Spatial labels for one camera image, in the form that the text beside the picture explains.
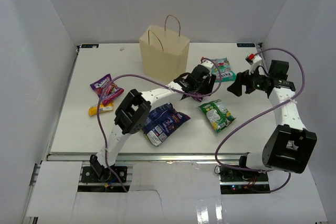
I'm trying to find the dark blue snack bag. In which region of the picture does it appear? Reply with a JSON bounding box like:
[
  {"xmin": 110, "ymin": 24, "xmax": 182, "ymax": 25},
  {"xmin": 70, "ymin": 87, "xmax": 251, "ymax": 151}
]
[{"xmin": 141, "ymin": 103, "xmax": 191, "ymax": 147}]

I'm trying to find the right blue table label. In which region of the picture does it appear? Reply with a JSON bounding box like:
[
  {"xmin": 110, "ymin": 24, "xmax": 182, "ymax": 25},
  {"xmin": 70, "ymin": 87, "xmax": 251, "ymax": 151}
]
[{"xmin": 236, "ymin": 43, "xmax": 255, "ymax": 48}]

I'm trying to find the purple skittles pack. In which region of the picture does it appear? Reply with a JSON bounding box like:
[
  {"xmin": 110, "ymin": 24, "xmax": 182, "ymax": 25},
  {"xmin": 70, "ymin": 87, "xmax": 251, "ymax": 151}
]
[{"xmin": 191, "ymin": 92, "xmax": 204, "ymax": 102}]

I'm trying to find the blue table label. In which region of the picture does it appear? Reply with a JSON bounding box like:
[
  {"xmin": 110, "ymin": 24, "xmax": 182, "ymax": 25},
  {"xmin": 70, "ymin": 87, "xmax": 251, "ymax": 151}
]
[
  {"xmin": 236, "ymin": 43, "xmax": 255, "ymax": 48},
  {"xmin": 81, "ymin": 44, "xmax": 99, "ymax": 48}
]

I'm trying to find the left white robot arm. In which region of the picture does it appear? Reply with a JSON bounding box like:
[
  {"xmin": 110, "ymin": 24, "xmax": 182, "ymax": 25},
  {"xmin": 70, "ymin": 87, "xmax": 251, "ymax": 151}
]
[{"xmin": 89, "ymin": 60, "xmax": 216, "ymax": 182}]

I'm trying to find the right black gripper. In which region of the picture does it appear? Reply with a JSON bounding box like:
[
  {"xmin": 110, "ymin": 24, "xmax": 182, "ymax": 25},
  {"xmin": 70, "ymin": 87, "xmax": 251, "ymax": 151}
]
[{"xmin": 227, "ymin": 65, "xmax": 270, "ymax": 97}]

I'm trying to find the yellow snack pack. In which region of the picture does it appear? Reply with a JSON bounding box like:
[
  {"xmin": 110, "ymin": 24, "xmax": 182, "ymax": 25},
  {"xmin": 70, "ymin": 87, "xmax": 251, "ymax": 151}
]
[{"xmin": 88, "ymin": 101, "xmax": 114, "ymax": 116}]

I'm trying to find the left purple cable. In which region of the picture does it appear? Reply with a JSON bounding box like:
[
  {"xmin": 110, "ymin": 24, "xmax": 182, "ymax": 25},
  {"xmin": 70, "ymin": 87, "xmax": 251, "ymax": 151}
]
[{"xmin": 96, "ymin": 57, "xmax": 224, "ymax": 193}]

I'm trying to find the left blue table label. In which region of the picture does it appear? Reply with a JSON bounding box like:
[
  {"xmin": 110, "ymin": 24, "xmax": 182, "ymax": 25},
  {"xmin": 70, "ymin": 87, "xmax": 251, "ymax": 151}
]
[{"xmin": 81, "ymin": 44, "xmax": 99, "ymax": 48}]

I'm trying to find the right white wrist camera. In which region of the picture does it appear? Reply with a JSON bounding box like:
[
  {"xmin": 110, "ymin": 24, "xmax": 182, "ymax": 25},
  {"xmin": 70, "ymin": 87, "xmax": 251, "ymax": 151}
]
[{"xmin": 245, "ymin": 54, "xmax": 262, "ymax": 75}]

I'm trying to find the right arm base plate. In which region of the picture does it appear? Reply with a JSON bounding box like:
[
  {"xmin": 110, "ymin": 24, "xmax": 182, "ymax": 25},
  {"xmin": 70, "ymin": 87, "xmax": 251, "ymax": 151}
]
[{"xmin": 214, "ymin": 165, "xmax": 268, "ymax": 182}]

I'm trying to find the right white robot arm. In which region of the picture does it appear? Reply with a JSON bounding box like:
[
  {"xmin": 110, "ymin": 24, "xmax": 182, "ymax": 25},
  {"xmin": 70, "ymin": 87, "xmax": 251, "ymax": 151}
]
[{"xmin": 227, "ymin": 57, "xmax": 317, "ymax": 182}]

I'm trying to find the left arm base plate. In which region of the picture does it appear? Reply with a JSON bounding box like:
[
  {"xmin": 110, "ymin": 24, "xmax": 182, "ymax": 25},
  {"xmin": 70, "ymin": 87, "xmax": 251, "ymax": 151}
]
[{"xmin": 80, "ymin": 166, "xmax": 128, "ymax": 184}]

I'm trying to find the aluminium frame rail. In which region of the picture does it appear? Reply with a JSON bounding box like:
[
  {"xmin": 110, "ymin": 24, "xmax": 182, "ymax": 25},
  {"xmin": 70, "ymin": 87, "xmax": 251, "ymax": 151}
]
[{"xmin": 46, "ymin": 153, "xmax": 278, "ymax": 163}]

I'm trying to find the purple pink gummy bag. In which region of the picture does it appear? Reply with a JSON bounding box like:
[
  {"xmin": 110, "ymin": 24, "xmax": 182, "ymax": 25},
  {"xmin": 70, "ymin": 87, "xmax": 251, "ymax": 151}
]
[{"xmin": 90, "ymin": 74, "xmax": 124, "ymax": 105}]

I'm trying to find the green chips bag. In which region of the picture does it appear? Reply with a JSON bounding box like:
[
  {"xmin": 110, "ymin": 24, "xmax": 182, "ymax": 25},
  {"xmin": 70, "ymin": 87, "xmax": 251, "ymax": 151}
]
[{"xmin": 199, "ymin": 99, "xmax": 236, "ymax": 133}]

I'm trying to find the teal candy bag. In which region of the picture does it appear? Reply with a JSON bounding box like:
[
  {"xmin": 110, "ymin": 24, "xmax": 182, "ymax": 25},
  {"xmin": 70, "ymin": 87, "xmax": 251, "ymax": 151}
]
[{"xmin": 212, "ymin": 58, "xmax": 236, "ymax": 82}]

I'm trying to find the beige paper bag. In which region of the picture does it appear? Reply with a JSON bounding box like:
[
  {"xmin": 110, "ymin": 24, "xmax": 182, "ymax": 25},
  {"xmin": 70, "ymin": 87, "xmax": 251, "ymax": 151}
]
[{"xmin": 139, "ymin": 15, "xmax": 190, "ymax": 84}]

